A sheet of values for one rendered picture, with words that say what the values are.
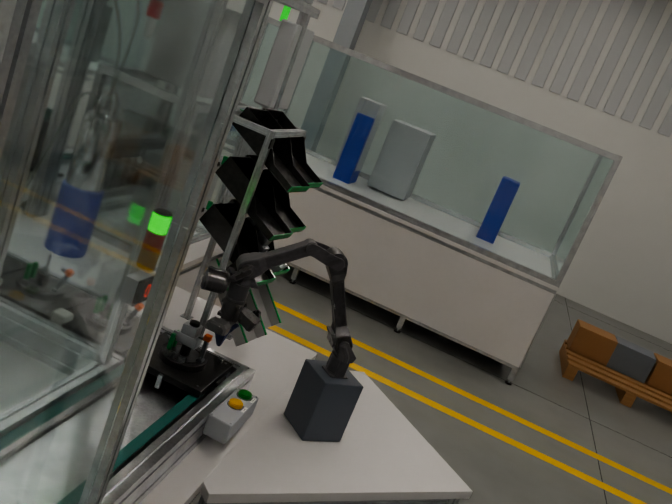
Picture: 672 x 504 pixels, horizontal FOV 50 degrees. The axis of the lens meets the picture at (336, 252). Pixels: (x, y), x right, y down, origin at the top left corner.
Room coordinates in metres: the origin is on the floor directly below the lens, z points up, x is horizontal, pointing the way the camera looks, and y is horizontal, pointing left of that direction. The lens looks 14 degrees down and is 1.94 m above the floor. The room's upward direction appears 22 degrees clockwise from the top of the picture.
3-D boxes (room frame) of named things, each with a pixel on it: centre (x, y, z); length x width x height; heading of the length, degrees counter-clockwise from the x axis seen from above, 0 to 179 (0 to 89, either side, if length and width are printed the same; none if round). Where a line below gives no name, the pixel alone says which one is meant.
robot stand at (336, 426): (2.05, -0.13, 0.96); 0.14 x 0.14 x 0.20; 35
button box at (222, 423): (1.82, 0.10, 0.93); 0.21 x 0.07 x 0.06; 171
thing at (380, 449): (2.09, -0.10, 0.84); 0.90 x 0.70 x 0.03; 125
